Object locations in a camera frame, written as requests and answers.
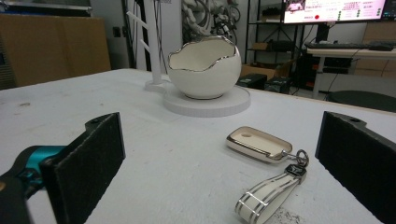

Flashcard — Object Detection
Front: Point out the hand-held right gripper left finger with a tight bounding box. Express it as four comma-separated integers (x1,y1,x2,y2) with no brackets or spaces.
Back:
39,112,127,224

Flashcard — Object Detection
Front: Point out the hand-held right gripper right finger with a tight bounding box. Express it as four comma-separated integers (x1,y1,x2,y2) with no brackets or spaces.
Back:
315,110,396,224

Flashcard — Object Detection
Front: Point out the cream car key with strap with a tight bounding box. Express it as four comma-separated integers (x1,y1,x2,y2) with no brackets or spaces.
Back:
225,125,310,224

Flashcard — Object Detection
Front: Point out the white eggshell-shaped bowl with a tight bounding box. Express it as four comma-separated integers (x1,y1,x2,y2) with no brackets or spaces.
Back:
167,35,243,101

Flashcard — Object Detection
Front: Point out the white desk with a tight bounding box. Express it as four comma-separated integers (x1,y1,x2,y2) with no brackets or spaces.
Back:
305,48,396,100

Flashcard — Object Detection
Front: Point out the black box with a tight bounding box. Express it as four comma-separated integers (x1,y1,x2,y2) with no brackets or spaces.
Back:
263,76,293,95
235,73,269,91

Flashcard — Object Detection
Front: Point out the black keyboard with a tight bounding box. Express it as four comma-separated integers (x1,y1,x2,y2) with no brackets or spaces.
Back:
304,41,395,52

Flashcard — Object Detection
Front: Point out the brown wooden cabinet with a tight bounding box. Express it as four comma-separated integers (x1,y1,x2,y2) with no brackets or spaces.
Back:
0,12,112,91

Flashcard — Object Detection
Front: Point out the white stand with round base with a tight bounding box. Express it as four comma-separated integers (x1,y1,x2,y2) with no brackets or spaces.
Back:
126,0,252,119

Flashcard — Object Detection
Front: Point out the cardboard box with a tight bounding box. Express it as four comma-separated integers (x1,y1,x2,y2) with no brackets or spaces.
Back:
240,59,295,80

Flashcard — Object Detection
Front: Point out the computer monitor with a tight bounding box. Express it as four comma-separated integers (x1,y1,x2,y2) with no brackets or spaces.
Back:
282,0,396,25

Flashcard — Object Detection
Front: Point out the black metal shelf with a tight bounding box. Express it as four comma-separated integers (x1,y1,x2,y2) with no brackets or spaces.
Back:
244,0,306,89

